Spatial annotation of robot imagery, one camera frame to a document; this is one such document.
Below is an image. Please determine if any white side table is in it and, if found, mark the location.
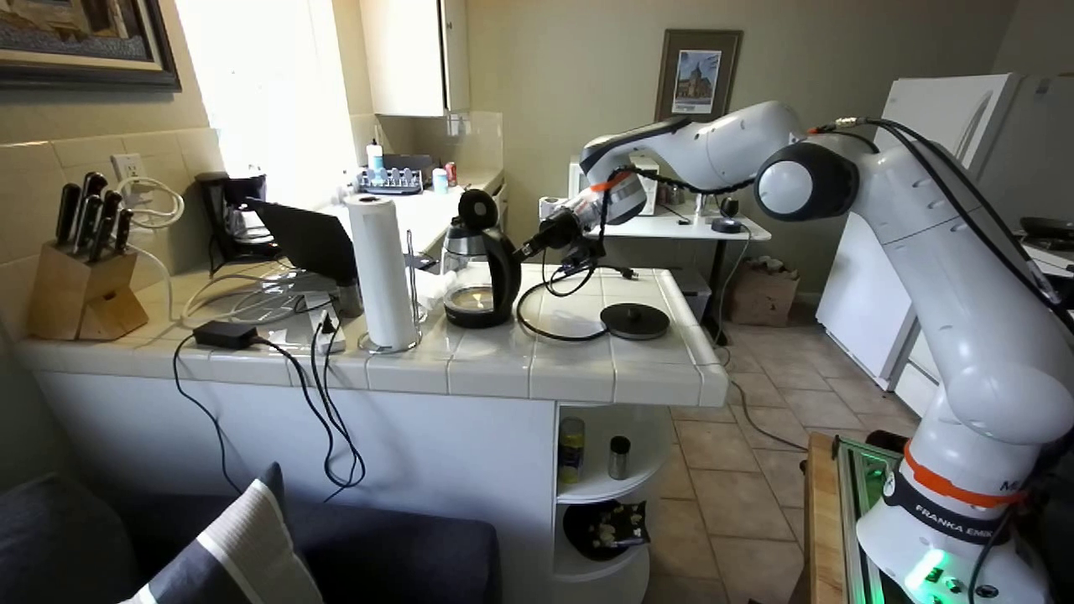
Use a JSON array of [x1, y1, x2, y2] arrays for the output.
[[608, 216, 771, 345]]

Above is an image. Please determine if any wooden knife block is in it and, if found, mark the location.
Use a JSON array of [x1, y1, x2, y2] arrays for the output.
[[28, 244, 148, 343]]

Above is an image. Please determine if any black kettle power cord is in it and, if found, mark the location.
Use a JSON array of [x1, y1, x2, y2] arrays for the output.
[[511, 258, 639, 345]]

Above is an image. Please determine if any black power adapter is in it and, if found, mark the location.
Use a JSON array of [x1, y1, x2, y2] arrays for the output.
[[193, 322, 255, 351]]

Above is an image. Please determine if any white refrigerator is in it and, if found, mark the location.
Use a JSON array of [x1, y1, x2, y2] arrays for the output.
[[816, 74, 1017, 391]]

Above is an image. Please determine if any black glass electric kettle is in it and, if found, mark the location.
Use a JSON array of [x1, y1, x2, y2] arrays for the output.
[[440, 190, 519, 329]]

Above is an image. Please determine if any framed picture top left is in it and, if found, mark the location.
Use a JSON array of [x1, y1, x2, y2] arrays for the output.
[[0, 0, 181, 92]]

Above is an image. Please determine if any black laptop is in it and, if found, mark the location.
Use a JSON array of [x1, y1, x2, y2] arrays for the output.
[[255, 201, 361, 287]]

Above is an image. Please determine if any dark blue sofa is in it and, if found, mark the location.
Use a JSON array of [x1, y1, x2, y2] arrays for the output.
[[0, 473, 499, 604]]

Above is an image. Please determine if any white paper towel roll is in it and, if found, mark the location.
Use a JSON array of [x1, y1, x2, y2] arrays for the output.
[[346, 197, 418, 352]]

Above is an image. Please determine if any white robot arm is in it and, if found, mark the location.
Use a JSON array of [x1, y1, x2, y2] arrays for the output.
[[530, 101, 1074, 604]]

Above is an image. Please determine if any cardboard box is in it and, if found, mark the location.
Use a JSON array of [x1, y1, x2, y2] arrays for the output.
[[728, 264, 800, 325]]

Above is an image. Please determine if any black round kettle base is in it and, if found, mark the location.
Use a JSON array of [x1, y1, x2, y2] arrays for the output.
[[600, 304, 671, 343]]

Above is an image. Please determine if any striped cushion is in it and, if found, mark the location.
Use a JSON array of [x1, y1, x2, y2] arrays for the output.
[[121, 465, 324, 604]]

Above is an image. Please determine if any framed wall picture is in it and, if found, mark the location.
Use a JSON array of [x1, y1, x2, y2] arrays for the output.
[[656, 30, 742, 122]]

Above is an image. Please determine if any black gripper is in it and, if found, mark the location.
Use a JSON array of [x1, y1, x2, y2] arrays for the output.
[[524, 213, 605, 269]]

